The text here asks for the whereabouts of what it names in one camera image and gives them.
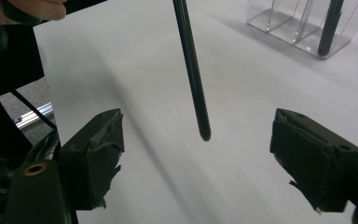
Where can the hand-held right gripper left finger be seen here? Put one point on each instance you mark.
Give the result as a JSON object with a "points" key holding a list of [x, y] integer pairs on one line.
{"points": [[90, 161]]}

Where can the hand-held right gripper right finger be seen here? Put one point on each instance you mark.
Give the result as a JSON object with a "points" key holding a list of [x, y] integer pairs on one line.
{"points": [[313, 161]]}

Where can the thin black pen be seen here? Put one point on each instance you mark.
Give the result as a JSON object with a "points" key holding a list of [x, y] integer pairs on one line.
{"points": [[192, 68]]}

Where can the clear acrylic organizer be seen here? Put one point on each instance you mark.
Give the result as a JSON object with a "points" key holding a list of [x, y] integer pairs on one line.
{"points": [[279, 21]]}

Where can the white table sheet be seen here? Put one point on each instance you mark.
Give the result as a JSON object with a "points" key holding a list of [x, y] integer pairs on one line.
{"points": [[245, 124]]}

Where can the aluminium rail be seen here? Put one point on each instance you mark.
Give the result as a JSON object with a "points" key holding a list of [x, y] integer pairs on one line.
{"points": [[34, 116]]}

